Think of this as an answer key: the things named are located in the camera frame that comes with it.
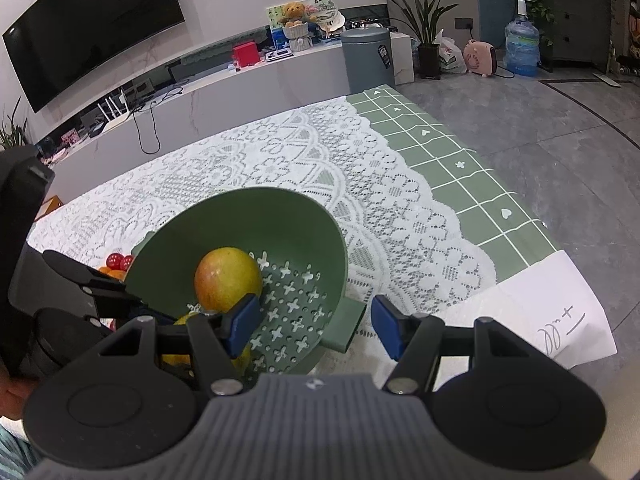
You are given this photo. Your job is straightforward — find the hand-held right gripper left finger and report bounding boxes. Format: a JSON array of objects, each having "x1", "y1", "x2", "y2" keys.
[{"x1": 97, "y1": 294, "x2": 263, "y2": 398}]

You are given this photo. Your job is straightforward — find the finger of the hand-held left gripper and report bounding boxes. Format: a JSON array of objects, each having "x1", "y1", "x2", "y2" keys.
[
  {"x1": 82, "y1": 304, "x2": 177, "y2": 335},
  {"x1": 42, "y1": 249, "x2": 142, "y2": 312}
]

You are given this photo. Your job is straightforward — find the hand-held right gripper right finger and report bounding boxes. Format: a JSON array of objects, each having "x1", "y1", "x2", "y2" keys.
[{"x1": 371, "y1": 294, "x2": 573, "y2": 396}]

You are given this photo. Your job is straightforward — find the yellow-green apple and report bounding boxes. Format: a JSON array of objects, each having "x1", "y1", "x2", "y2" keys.
[{"x1": 194, "y1": 247, "x2": 264, "y2": 313}]

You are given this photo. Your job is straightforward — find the green colander bowl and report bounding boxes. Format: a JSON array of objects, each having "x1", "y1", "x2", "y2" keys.
[{"x1": 125, "y1": 187, "x2": 366, "y2": 376}]

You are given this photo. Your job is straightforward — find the person's left forearm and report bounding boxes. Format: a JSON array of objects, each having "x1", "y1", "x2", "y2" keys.
[{"x1": 0, "y1": 367, "x2": 40, "y2": 423}]

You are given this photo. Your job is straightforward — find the yellow lemon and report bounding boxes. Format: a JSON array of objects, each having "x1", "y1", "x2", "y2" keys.
[{"x1": 160, "y1": 311, "x2": 253, "y2": 377}]

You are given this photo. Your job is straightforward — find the thin leafy plant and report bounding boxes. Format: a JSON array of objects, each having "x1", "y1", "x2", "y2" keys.
[{"x1": 0, "y1": 97, "x2": 31, "y2": 151}]

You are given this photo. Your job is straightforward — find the white router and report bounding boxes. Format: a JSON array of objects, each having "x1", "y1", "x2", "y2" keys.
[{"x1": 97, "y1": 90, "x2": 133, "y2": 131}]

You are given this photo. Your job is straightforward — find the white paper sheet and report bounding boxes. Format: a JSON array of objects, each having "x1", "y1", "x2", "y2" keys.
[{"x1": 440, "y1": 250, "x2": 618, "y2": 368}]

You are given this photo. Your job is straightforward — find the striped teal clothing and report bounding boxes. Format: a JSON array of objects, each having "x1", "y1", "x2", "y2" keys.
[{"x1": 0, "y1": 419, "x2": 43, "y2": 480}]

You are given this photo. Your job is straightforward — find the white lace tablecloth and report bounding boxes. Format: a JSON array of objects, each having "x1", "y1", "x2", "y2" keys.
[{"x1": 27, "y1": 95, "x2": 498, "y2": 376}]

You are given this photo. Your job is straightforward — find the green grid tablecloth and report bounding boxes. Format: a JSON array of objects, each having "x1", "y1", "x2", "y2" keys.
[{"x1": 345, "y1": 84, "x2": 561, "y2": 281}]

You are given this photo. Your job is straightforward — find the white curved media console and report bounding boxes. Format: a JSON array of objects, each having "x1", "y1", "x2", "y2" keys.
[{"x1": 30, "y1": 32, "x2": 416, "y2": 201}]

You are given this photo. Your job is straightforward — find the black flat television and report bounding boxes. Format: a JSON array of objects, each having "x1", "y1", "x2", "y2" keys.
[{"x1": 2, "y1": 0, "x2": 186, "y2": 115}]

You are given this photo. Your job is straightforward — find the grey round trash can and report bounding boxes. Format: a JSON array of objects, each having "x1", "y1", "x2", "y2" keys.
[{"x1": 341, "y1": 27, "x2": 397, "y2": 96}]

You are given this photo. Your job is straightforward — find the red box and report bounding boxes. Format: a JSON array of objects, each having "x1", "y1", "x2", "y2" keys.
[{"x1": 232, "y1": 42, "x2": 262, "y2": 68}]

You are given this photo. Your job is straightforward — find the white plastic bag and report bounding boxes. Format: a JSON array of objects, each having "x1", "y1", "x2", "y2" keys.
[{"x1": 435, "y1": 30, "x2": 468, "y2": 75}]

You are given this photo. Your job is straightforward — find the pink space heater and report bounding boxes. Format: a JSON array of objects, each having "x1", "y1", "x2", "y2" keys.
[{"x1": 462, "y1": 39, "x2": 502, "y2": 78}]

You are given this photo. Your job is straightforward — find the tall potted plant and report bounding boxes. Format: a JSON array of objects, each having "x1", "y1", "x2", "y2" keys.
[{"x1": 370, "y1": 0, "x2": 468, "y2": 81}]

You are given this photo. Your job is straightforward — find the white paper fan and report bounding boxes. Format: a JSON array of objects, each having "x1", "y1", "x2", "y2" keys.
[{"x1": 320, "y1": 10, "x2": 346, "y2": 41}]

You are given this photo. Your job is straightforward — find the brown teddy bear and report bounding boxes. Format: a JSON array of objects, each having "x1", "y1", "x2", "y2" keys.
[{"x1": 280, "y1": 2, "x2": 313, "y2": 28}]

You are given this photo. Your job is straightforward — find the blue water jug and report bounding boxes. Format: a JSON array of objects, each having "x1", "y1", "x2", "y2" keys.
[{"x1": 502, "y1": 0, "x2": 542, "y2": 78}]

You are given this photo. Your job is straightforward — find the illustrated green white card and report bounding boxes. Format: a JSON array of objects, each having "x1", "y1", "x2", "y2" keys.
[{"x1": 267, "y1": 0, "x2": 333, "y2": 36}]

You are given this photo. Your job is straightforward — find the dark grey drawer cabinet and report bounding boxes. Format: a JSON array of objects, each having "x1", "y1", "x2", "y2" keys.
[{"x1": 542, "y1": 0, "x2": 613, "y2": 73}]

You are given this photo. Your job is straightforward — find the black hanging cable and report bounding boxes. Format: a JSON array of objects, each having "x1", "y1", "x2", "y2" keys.
[{"x1": 130, "y1": 87, "x2": 183, "y2": 155}]

